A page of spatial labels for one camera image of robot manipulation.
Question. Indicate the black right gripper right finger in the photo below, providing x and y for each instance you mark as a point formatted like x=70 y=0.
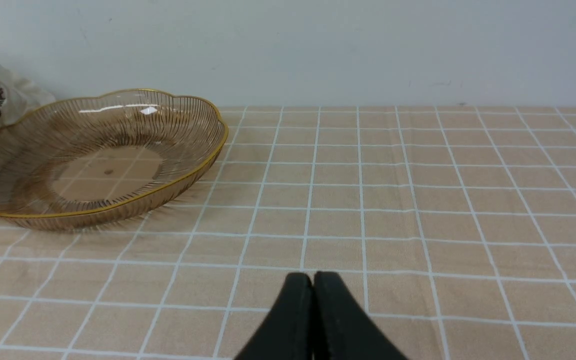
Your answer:
x=341 y=328

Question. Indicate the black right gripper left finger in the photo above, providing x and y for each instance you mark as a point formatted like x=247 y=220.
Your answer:
x=284 y=332

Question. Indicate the beige checkered tablecloth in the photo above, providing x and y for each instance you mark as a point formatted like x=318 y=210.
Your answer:
x=453 y=226

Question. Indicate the amber ribbed glass plate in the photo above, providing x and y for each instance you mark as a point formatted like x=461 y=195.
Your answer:
x=84 y=162

